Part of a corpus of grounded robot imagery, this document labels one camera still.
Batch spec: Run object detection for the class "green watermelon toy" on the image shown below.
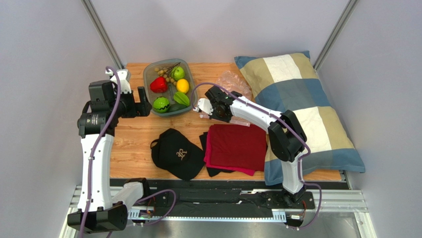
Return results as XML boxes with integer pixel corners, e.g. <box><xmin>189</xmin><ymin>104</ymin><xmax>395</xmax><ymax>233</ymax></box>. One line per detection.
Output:
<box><xmin>153</xmin><ymin>97</ymin><xmax>170</xmax><ymax>114</ymax></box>

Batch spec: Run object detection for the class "clear zip top bag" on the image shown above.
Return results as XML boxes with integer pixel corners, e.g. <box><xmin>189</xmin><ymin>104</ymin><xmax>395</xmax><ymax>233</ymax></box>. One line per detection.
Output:
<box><xmin>200</xmin><ymin>70</ymin><xmax>252</xmax><ymax>127</ymax></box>

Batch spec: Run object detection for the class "brown longan bunch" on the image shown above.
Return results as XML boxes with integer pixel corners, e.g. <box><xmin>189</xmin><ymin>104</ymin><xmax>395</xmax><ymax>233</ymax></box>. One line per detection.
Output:
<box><xmin>154</xmin><ymin>62</ymin><xmax>180</xmax><ymax>86</ymax></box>

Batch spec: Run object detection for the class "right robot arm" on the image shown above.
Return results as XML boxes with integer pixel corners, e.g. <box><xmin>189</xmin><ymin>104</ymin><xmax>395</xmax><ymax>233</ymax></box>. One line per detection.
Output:
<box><xmin>195</xmin><ymin>85</ymin><xmax>310</xmax><ymax>207</ymax></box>

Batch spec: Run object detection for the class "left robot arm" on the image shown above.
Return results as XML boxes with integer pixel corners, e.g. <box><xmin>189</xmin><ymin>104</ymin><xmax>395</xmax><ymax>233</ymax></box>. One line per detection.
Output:
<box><xmin>67</xmin><ymin>80</ymin><xmax>152</xmax><ymax>234</ymax></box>

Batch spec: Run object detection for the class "grey plastic food tray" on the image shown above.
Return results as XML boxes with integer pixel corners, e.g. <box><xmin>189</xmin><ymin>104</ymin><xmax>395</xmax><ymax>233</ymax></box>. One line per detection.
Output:
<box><xmin>143</xmin><ymin>59</ymin><xmax>198</xmax><ymax>117</ymax></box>

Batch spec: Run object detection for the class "red bell pepper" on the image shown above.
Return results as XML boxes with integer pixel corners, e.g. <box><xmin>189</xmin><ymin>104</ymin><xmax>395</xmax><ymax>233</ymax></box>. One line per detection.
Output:
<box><xmin>150</xmin><ymin>76</ymin><xmax>168</xmax><ymax>93</ymax></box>

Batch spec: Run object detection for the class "dark green avocado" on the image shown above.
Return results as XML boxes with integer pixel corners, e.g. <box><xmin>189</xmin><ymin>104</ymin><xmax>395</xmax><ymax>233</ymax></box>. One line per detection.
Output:
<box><xmin>167</xmin><ymin>104</ymin><xmax>188</xmax><ymax>113</ymax></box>

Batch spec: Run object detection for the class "green star fruit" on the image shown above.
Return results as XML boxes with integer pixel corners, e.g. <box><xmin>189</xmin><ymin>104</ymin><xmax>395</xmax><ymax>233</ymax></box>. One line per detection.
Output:
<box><xmin>173</xmin><ymin>91</ymin><xmax>191</xmax><ymax>107</ymax></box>

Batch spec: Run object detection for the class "yellow lemon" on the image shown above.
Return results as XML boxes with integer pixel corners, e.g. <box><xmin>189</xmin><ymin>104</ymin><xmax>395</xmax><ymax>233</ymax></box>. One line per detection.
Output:
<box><xmin>176</xmin><ymin>79</ymin><xmax>190</xmax><ymax>94</ymax></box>

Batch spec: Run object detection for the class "green apple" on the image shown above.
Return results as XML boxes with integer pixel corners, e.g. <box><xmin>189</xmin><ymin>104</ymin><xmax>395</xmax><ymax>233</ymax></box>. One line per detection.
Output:
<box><xmin>170</xmin><ymin>66</ymin><xmax>185</xmax><ymax>81</ymax></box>

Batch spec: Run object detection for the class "black baseball cap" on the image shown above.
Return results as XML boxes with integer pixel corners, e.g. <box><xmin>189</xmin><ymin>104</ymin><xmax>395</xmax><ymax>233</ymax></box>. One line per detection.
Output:
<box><xmin>150</xmin><ymin>128</ymin><xmax>205</xmax><ymax>181</ymax></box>

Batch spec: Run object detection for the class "dark red folded cloth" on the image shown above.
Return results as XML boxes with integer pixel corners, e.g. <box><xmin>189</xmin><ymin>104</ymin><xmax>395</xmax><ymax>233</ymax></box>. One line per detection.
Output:
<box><xmin>205</xmin><ymin>124</ymin><xmax>266</xmax><ymax>176</ymax></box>

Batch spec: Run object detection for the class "pink folded cloth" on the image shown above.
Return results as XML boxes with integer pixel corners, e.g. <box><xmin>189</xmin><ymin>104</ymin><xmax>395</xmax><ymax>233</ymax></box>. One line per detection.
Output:
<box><xmin>204</xmin><ymin>136</ymin><xmax>255</xmax><ymax>176</ymax></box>

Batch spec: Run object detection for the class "plaid pillow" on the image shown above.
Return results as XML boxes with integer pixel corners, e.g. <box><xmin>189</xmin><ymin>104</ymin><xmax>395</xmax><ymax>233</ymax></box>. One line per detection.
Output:
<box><xmin>234</xmin><ymin>51</ymin><xmax>366</xmax><ymax>175</ymax></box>

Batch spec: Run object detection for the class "black folded cloth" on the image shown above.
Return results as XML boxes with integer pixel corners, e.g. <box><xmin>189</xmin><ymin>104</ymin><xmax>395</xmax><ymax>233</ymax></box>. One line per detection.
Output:
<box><xmin>199</xmin><ymin>132</ymin><xmax>234</xmax><ymax>177</ymax></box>

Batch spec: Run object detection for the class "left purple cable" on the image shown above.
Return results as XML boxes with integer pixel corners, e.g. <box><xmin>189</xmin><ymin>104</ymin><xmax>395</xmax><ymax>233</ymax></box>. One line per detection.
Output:
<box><xmin>77</xmin><ymin>66</ymin><xmax>177</xmax><ymax>238</ymax></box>

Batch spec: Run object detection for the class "purple cable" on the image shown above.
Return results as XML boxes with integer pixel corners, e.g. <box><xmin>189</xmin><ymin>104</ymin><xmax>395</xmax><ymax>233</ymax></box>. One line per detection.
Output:
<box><xmin>77</xmin><ymin>66</ymin><xmax>177</xmax><ymax>238</ymax></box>
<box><xmin>191</xmin><ymin>82</ymin><xmax>322</xmax><ymax>231</ymax></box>

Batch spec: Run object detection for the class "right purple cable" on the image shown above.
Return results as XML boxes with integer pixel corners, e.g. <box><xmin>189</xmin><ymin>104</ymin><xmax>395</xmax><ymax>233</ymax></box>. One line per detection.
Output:
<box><xmin>191</xmin><ymin>82</ymin><xmax>322</xmax><ymax>231</ymax></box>

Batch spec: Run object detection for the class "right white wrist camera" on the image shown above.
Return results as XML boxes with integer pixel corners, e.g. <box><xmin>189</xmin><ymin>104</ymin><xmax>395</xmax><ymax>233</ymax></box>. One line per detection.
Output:
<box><xmin>193</xmin><ymin>98</ymin><xmax>213</xmax><ymax>116</ymax></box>

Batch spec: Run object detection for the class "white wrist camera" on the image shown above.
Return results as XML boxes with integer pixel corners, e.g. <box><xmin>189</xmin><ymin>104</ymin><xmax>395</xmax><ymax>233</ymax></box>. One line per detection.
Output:
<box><xmin>193</xmin><ymin>98</ymin><xmax>213</xmax><ymax>116</ymax></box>
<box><xmin>105</xmin><ymin>69</ymin><xmax>132</xmax><ymax>94</ymax></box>

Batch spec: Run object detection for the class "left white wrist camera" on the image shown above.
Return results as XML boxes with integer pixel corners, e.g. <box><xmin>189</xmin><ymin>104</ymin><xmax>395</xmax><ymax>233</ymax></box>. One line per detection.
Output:
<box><xmin>105</xmin><ymin>69</ymin><xmax>132</xmax><ymax>94</ymax></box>

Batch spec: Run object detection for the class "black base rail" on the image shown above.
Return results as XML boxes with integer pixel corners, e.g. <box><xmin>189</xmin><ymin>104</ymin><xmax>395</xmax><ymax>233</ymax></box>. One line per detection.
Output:
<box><xmin>107</xmin><ymin>178</ymin><xmax>350</xmax><ymax>219</ymax></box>

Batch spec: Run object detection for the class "left aluminium frame post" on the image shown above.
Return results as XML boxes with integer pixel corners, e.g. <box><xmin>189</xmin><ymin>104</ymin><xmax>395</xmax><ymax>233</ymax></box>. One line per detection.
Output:
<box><xmin>81</xmin><ymin>0</ymin><xmax>125</xmax><ymax>69</ymax></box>

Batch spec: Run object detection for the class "aluminium frame post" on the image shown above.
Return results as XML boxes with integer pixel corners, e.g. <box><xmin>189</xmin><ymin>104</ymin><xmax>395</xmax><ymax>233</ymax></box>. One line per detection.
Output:
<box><xmin>314</xmin><ymin>0</ymin><xmax>360</xmax><ymax>71</ymax></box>
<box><xmin>81</xmin><ymin>0</ymin><xmax>125</xmax><ymax>69</ymax></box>

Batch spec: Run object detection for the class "right aluminium frame post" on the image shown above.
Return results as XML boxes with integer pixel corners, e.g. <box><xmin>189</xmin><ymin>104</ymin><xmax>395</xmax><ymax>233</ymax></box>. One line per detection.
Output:
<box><xmin>314</xmin><ymin>0</ymin><xmax>360</xmax><ymax>71</ymax></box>

